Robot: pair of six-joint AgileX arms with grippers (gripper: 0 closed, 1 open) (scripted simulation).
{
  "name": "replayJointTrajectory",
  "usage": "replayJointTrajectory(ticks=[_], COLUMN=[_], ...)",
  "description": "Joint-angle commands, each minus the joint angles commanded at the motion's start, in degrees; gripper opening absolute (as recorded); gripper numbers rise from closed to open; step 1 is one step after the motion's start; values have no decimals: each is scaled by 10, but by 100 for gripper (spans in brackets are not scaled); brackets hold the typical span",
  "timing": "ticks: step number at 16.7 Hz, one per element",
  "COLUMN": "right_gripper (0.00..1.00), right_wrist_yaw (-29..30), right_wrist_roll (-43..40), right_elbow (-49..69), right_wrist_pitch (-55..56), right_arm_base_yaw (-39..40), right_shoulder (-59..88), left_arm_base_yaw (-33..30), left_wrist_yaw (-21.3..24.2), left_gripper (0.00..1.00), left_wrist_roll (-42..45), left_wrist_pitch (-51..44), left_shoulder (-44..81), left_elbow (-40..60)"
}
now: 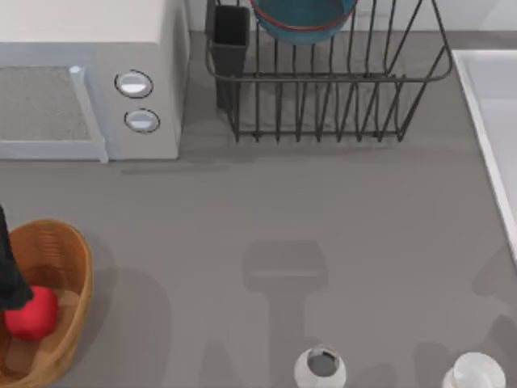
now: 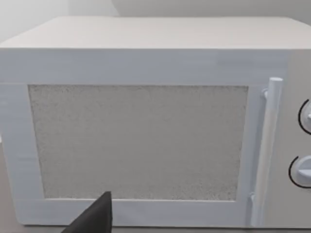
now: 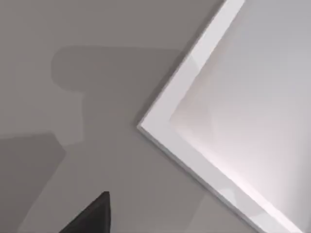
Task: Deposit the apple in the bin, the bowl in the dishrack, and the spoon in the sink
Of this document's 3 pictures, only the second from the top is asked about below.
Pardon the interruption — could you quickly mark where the white microwave door handle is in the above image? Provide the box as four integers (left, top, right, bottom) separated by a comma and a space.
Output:
247, 77, 283, 226

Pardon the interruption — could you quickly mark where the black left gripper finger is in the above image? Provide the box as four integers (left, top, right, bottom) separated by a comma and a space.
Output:
60, 191, 114, 233

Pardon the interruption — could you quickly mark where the white microwave knob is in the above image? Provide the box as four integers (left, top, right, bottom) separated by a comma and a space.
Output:
288, 155, 311, 188
297, 99, 311, 135

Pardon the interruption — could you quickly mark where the white microwave door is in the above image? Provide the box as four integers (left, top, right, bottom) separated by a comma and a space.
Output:
0, 48, 290, 228

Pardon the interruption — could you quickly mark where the pale microwave oven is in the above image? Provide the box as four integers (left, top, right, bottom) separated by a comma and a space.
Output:
0, 16, 311, 230

